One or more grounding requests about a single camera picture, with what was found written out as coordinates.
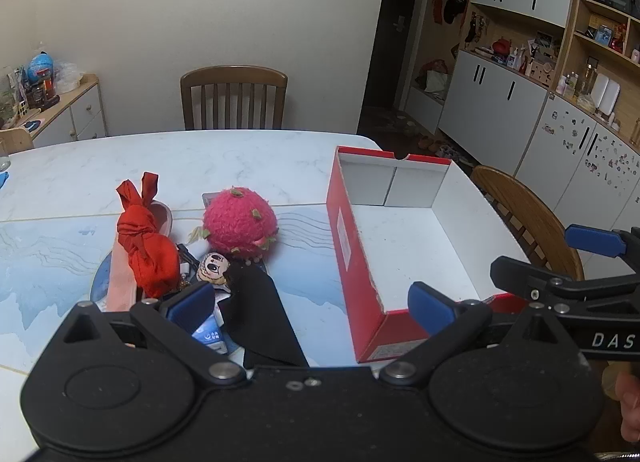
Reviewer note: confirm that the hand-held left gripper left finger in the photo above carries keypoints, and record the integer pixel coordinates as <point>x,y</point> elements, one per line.
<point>192,299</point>

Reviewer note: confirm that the clear plastic bag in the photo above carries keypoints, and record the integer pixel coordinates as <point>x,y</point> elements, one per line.
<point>67,76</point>

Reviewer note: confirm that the white sideboard with wooden top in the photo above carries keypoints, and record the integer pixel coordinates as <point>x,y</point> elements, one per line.
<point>85,112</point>

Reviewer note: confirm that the white shopping bag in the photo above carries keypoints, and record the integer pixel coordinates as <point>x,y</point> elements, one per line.
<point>437,84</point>

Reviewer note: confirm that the white rounded plastic case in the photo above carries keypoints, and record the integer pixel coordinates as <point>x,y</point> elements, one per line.
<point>612,96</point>
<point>598,89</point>

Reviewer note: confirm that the wooden slat-back chair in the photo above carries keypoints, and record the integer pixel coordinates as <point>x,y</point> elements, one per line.
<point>232,74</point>

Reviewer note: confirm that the red bag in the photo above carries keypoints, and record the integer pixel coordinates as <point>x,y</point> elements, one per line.
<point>432,65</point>

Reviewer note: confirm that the small wooden chair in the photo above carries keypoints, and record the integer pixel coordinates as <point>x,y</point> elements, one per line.
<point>17,138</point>

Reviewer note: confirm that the red knotted cloth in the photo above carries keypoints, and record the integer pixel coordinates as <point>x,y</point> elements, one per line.
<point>145,242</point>

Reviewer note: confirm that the blue globe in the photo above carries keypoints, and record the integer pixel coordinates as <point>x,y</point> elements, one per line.
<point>40,64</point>

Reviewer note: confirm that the person's right hand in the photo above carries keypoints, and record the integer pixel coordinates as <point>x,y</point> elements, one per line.
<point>631,407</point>

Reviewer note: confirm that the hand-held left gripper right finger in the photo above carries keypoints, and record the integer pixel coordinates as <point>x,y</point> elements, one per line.
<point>430,304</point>

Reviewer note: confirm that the red pouch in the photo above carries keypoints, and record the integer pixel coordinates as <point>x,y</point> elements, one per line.
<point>500,47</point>

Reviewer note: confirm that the red shoe box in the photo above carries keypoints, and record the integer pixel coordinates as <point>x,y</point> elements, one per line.
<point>415,242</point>

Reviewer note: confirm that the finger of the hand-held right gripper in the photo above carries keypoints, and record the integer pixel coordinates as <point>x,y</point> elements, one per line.
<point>520,274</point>
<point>595,238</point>

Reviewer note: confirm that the pale patterned shoes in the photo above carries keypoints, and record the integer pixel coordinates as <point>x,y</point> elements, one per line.
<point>451,150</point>

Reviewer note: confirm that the large white wall cabinet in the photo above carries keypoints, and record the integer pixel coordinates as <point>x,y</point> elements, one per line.
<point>495,97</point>

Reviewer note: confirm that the blue tissue packet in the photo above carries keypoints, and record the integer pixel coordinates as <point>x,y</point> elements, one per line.
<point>210,337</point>

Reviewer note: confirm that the yellow slippers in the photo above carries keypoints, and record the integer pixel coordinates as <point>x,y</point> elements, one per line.
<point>430,143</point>

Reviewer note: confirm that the pink fleece hat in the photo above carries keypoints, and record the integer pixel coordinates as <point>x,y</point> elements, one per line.
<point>122,282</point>

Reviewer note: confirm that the pink plush strawberry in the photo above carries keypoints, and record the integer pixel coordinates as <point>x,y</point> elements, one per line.
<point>237,222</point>

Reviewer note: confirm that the black cloth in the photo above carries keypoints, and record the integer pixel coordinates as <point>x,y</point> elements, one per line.
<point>260,317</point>

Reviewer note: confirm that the wooden curved-back chair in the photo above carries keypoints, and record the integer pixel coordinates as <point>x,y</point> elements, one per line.
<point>530,212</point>

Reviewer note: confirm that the patterned doormat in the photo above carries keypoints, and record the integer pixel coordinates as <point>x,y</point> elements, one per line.
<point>392,123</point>

